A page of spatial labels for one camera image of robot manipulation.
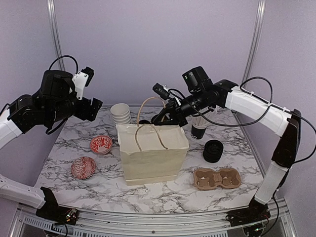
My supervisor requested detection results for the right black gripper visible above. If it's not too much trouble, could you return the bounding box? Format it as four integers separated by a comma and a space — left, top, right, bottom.
153, 89, 208, 127

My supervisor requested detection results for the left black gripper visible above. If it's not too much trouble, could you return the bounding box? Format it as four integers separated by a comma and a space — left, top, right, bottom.
46, 94, 103, 123

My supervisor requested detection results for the brown paper takeout bag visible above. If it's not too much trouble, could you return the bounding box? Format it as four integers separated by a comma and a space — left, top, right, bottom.
116, 114, 189, 186

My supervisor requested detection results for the brown cardboard cup carrier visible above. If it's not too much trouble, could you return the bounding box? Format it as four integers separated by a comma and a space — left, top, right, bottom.
193, 168, 241, 191

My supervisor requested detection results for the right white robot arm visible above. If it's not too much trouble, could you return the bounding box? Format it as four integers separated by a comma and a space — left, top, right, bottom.
152, 66, 301, 221

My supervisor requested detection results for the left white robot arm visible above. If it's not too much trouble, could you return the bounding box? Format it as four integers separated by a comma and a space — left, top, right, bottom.
0, 67, 103, 220

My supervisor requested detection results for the stack of white paper cups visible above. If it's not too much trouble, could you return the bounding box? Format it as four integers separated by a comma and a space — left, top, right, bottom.
110, 103, 131, 125

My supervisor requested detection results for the red floral ceramic bowl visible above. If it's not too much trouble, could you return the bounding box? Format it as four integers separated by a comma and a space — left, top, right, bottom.
90, 135, 113, 155

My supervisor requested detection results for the black cup holding straws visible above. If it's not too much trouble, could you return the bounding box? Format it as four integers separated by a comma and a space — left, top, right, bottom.
191, 123, 206, 140

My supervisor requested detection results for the bundle of white wrapped straws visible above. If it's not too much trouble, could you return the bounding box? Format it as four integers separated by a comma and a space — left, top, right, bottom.
192, 108, 216, 129

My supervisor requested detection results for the red geometric ceramic bowl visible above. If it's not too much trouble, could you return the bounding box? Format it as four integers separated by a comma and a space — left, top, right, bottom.
71, 157, 96, 180

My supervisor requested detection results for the stack of black lids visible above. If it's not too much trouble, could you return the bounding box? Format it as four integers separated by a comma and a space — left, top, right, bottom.
203, 140, 224, 163

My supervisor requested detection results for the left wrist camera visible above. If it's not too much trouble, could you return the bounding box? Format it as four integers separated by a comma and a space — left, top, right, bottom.
72, 67, 94, 100

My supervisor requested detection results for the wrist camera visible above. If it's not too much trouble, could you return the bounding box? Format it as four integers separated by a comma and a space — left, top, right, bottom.
153, 83, 181, 105
72, 67, 94, 100

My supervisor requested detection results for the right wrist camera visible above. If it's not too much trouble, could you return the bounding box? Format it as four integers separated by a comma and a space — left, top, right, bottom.
153, 83, 181, 105

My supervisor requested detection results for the left aluminium frame post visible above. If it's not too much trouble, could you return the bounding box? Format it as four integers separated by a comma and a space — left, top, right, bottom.
46, 0, 63, 57

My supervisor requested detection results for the aluminium frame post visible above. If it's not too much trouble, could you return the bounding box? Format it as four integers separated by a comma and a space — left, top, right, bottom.
242, 0, 266, 82
46, 0, 63, 57

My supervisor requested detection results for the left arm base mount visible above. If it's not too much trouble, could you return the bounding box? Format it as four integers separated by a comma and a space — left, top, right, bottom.
36, 187, 79, 225

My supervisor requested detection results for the front aluminium rail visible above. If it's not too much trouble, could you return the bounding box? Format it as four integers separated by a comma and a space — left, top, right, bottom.
8, 199, 297, 237

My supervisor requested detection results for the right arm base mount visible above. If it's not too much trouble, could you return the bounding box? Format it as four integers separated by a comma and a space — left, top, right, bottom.
226, 197, 271, 227

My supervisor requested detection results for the right aluminium frame post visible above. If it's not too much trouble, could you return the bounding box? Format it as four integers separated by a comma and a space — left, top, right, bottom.
242, 0, 266, 82

